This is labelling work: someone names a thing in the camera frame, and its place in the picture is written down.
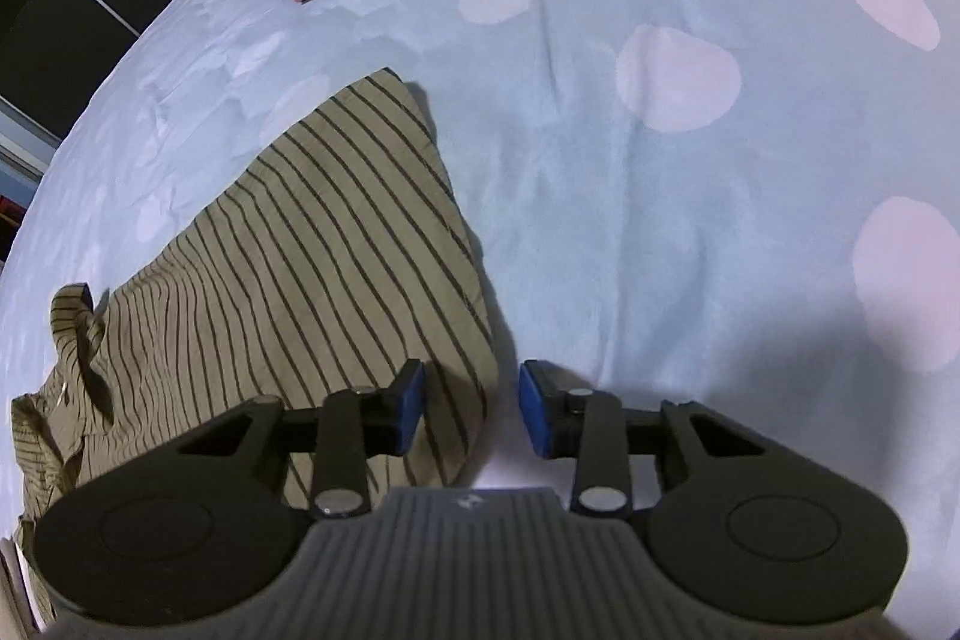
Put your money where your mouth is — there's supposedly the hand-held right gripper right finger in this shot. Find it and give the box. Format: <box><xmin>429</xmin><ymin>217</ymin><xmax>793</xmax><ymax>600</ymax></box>
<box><xmin>517</xmin><ymin>359</ymin><xmax>767</xmax><ymax>522</ymax></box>

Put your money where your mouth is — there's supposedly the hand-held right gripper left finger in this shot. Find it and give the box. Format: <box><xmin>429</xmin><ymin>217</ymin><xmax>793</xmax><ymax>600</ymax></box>
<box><xmin>178</xmin><ymin>359</ymin><xmax>428</xmax><ymax>522</ymax></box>

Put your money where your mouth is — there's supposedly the olive striped shirt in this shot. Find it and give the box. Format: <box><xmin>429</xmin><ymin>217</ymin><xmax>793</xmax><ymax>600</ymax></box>
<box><xmin>9</xmin><ymin>68</ymin><xmax>500</xmax><ymax>630</ymax></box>

